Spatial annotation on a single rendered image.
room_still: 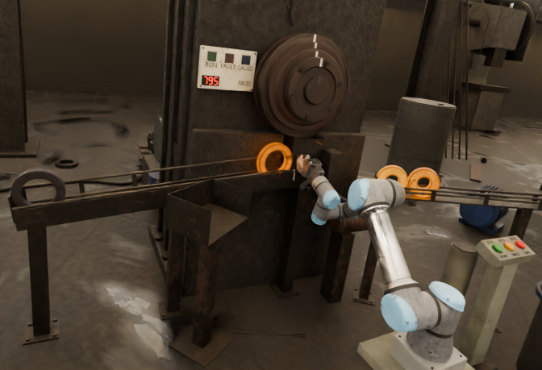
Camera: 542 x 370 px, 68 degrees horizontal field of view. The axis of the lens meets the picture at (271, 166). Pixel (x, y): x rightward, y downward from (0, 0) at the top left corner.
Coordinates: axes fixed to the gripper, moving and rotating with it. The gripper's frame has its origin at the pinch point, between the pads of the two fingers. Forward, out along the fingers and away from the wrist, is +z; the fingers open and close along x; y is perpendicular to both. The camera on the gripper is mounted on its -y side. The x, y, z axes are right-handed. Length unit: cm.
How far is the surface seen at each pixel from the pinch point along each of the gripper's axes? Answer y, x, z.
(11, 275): -85, 131, 19
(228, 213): -6, 45, -29
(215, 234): -3, 55, -42
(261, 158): 3.3, 22.8, -3.1
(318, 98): 36.1, 3.7, -3.5
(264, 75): 39.9, 27.0, 7.5
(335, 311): -63, -20, -49
